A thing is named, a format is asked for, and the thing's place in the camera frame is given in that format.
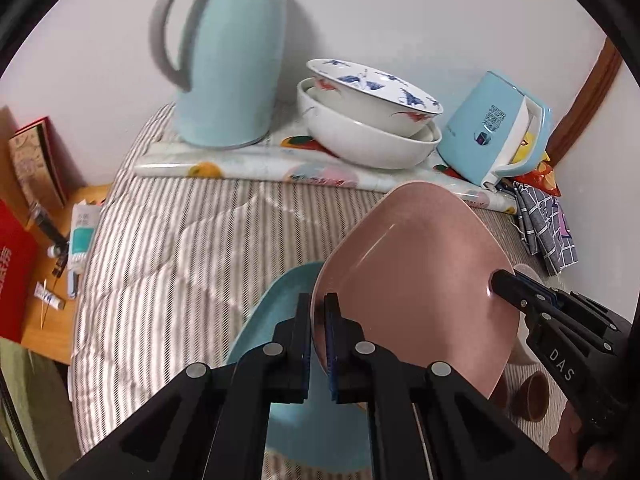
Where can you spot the white teal tube box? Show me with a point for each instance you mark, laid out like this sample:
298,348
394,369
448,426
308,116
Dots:
85,220

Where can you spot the yellow chips bag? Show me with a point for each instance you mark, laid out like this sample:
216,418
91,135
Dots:
524,148

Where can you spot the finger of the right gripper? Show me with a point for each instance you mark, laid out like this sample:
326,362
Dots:
522,292

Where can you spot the light blue square plate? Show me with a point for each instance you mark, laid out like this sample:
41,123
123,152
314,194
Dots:
330,437

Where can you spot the red paper shopping bag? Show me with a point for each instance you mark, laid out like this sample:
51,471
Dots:
17,262

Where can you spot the pink square plate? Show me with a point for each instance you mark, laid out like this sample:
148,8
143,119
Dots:
414,273

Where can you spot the large white porcelain bowl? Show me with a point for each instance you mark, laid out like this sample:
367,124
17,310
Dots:
359,143

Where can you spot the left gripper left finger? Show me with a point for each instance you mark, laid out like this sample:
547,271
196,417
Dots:
209,423

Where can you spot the small brown bowl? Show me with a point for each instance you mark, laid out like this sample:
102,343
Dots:
531,401

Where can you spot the wooden side table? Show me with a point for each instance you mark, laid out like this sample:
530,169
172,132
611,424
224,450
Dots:
44,330

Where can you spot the light blue electric kettle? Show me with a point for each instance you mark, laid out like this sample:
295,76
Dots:
486,130

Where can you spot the grey checked folded cloth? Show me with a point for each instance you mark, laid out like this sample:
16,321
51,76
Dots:
541,223

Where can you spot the striped quilted table cover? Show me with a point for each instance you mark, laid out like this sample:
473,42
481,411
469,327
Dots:
176,267

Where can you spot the small white tube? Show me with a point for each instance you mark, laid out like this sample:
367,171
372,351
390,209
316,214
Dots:
47,297

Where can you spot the patterned gift box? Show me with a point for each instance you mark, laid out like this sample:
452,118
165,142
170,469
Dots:
31,154

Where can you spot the person's right hand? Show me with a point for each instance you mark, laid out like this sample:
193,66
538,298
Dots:
563,447

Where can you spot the orange snack bag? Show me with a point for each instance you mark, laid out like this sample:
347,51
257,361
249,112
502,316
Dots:
542,178

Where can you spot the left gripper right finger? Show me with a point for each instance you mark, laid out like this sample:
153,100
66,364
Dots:
424,422

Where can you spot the blue patterned porcelain bowl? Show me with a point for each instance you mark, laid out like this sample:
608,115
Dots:
375,98

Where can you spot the rolled fruit print mat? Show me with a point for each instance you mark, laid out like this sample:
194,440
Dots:
298,159

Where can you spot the light blue thermos jug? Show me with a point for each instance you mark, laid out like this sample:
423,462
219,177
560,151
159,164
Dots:
227,70

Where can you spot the brown wooden door frame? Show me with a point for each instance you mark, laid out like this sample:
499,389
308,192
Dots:
587,102

